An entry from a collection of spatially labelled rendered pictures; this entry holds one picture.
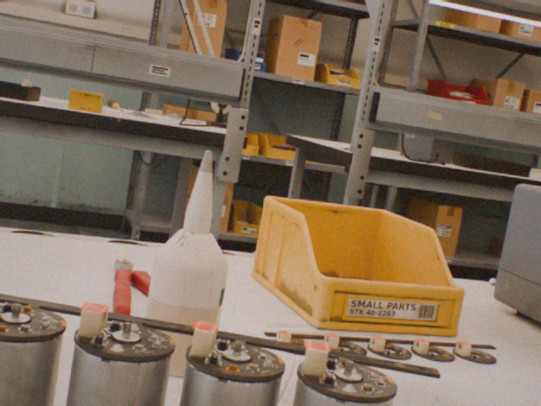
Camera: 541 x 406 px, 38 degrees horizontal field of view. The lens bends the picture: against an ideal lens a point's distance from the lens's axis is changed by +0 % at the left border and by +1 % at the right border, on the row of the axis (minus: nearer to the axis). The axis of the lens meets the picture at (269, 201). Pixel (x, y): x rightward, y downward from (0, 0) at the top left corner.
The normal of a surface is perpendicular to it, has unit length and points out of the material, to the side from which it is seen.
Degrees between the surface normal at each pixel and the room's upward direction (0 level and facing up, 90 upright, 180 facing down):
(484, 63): 90
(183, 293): 97
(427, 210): 92
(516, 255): 90
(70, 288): 0
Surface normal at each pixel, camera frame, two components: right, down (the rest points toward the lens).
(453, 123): 0.28, 0.17
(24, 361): 0.50, 0.19
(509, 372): 0.16, -0.98
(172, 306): -0.09, 0.11
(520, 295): -0.94, -0.11
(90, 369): -0.49, 0.03
